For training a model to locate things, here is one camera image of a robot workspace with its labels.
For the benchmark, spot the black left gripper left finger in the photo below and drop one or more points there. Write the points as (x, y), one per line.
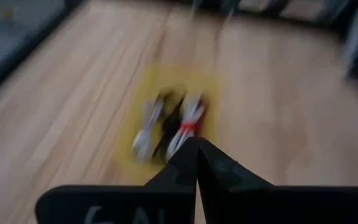
(120, 202)

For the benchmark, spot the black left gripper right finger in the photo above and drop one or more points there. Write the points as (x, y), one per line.
(259, 202)

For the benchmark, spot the yellow translucent plastic bin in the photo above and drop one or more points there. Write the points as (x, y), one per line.
(160, 77)

